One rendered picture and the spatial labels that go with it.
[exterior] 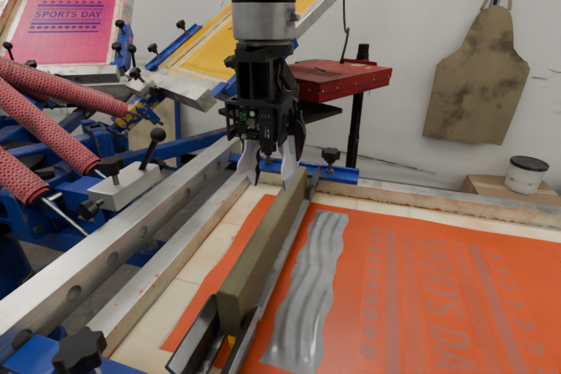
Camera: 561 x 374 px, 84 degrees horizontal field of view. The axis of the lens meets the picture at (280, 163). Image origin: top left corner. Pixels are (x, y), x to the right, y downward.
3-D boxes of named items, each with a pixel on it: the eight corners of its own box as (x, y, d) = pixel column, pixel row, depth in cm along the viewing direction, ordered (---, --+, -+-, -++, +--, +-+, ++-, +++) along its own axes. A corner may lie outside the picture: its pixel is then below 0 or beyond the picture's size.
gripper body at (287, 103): (225, 145, 40) (217, 45, 35) (250, 124, 47) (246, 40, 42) (282, 152, 38) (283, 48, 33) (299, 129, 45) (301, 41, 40)
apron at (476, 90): (502, 143, 217) (561, -33, 172) (505, 147, 211) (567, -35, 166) (421, 135, 232) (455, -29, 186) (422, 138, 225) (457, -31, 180)
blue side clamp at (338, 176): (356, 193, 79) (359, 168, 76) (355, 203, 75) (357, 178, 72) (248, 176, 87) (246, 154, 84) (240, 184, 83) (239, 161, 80)
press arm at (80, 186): (157, 208, 64) (153, 187, 62) (137, 224, 59) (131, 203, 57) (91, 194, 69) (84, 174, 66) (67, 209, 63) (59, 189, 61)
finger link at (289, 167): (275, 206, 44) (262, 145, 40) (286, 186, 49) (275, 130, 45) (296, 206, 43) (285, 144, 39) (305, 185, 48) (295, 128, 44)
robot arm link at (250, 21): (245, 4, 40) (307, 3, 38) (247, 42, 42) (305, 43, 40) (219, 2, 34) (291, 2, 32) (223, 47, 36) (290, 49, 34)
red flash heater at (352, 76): (326, 76, 197) (328, 56, 192) (393, 87, 166) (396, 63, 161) (251, 90, 160) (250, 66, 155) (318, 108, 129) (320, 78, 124)
